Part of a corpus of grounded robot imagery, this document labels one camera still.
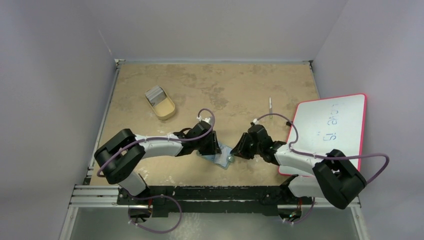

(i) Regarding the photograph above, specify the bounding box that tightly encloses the green card holder wallet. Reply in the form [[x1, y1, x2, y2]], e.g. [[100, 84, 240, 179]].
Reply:
[[195, 142, 235, 170]]

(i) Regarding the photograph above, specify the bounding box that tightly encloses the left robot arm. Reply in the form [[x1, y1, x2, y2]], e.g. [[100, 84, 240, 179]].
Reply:
[[93, 120, 222, 205]]

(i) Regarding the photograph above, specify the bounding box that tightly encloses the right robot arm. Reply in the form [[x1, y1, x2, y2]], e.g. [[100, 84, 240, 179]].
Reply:
[[231, 124, 368, 210]]

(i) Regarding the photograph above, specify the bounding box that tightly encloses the stack of cards in tray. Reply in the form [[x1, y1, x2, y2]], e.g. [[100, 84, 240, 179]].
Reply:
[[144, 85, 167, 106]]

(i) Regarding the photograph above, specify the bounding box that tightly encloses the white marker pen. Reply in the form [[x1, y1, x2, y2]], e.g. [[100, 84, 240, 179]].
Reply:
[[268, 97, 273, 119]]

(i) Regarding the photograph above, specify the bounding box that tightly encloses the beige oval tray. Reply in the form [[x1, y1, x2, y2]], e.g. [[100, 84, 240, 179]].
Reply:
[[149, 89, 176, 121]]

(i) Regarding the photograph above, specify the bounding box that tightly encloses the pink framed whiteboard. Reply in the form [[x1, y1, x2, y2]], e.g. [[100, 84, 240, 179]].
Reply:
[[278, 93, 367, 176]]

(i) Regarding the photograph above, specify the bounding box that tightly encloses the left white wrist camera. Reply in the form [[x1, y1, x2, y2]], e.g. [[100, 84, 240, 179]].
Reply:
[[197, 116, 214, 125]]

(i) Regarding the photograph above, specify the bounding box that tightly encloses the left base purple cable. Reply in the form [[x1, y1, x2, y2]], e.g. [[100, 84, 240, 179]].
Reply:
[[127, 194, 184, 235]]

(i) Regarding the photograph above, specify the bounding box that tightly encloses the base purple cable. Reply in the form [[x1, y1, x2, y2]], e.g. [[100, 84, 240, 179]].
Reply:
[[127, 194, 184, 235], [281, 197, 316, 226]]

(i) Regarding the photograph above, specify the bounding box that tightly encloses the black base frame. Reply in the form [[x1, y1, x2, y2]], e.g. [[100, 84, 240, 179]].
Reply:
[[117, 177, 313, 220]]

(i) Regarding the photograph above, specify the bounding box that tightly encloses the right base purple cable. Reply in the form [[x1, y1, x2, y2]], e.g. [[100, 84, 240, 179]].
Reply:
[[281, 197, 316, 226]]

